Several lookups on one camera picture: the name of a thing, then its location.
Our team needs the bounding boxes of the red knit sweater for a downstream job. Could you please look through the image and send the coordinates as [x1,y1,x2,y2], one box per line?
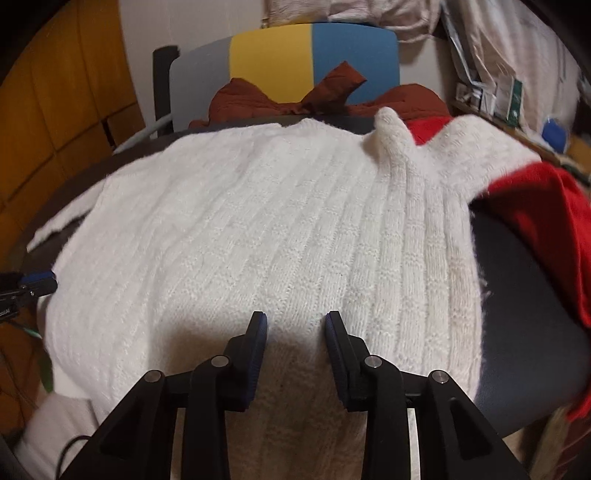
[409,116,591,423]

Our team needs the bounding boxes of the pale checked bedding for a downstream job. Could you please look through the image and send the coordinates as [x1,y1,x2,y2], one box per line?
[441,0,583,139]

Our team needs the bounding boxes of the rust quilted jacket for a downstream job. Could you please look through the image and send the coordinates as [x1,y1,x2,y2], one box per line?
[189,62,451,130]

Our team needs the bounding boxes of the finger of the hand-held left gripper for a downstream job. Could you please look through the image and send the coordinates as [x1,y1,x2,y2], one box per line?
[18,271,58,298]

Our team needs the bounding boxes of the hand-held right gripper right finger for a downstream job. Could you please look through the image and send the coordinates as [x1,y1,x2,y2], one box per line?
[324,311,532,480]

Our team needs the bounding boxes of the white knit sweater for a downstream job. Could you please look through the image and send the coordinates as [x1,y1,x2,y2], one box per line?
[14,108,543,480]

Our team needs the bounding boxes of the beige patterned bag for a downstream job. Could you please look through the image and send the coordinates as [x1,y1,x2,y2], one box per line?
[531,406,583,480]

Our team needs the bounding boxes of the blue round container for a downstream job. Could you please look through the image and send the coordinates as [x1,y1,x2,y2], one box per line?
[541,117,570,151]

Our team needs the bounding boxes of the wooden wardrobe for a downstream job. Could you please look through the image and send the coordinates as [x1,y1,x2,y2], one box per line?
[0,0,145,259]

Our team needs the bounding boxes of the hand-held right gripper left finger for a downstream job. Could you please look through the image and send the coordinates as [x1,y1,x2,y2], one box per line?
[60,311,269,480]

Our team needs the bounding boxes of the green and white box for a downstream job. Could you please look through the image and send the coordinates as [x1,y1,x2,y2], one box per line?
[505,76,525,130]

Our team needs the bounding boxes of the grey yellow blue chair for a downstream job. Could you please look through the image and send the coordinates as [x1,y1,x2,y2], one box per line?
[113,21,400,153]

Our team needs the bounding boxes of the pale patterned bedding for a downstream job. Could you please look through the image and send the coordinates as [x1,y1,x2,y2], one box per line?
[263,0,444,44]

